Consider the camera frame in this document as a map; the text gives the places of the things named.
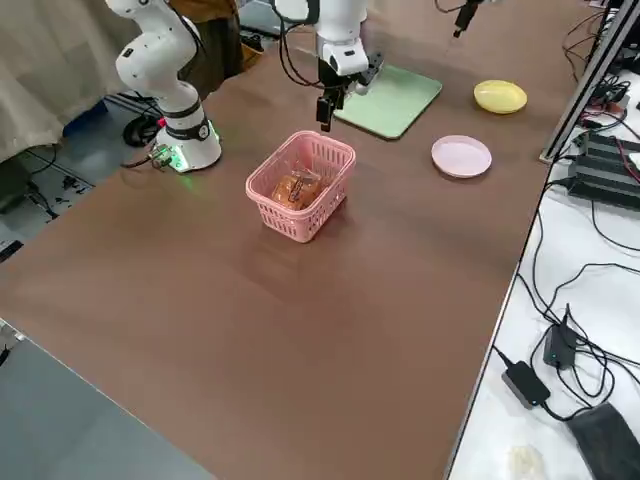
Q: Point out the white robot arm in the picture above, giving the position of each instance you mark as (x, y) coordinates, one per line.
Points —
(150, 60)

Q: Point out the small pink plastic basket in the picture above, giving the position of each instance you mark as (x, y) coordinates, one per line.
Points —
(275, 202)

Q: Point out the white crumpled wrapper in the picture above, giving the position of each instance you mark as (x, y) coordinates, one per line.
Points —
(525, 462)

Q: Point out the black flat bar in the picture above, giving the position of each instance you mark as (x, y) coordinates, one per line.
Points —
(10, 251)

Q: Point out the black power supply box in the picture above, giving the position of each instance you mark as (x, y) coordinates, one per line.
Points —
(600, 185)
(605, 150)

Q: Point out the pale pinkish white plate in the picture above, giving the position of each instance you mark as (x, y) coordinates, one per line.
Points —
(461, 156)

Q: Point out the yellow round plate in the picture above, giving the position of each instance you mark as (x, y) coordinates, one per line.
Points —
(500, 97)

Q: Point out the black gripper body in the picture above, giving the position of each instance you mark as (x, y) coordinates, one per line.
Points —
(332, 80)
(477, 2)

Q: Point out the beige curtain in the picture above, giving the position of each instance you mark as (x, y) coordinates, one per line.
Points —
(50, 60)

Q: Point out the flat black power adapter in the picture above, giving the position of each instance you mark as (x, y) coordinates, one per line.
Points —
(525, 384)

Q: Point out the dark grey pouch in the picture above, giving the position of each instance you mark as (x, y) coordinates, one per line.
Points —
(605, 440)

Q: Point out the orange bread pack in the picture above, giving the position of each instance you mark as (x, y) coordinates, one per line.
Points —
(295, 190)

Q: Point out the person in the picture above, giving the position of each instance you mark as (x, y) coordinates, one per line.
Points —
(215, 50)

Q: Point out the aluminium frame post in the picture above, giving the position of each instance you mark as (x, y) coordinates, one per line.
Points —
(583, 85)

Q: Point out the small black power adapter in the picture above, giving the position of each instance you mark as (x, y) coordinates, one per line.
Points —
(557, 347)

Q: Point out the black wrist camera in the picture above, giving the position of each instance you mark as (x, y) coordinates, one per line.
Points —
(372, 67)

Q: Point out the green rectangular tray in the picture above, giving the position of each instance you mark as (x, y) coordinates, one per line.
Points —
(395, 105)

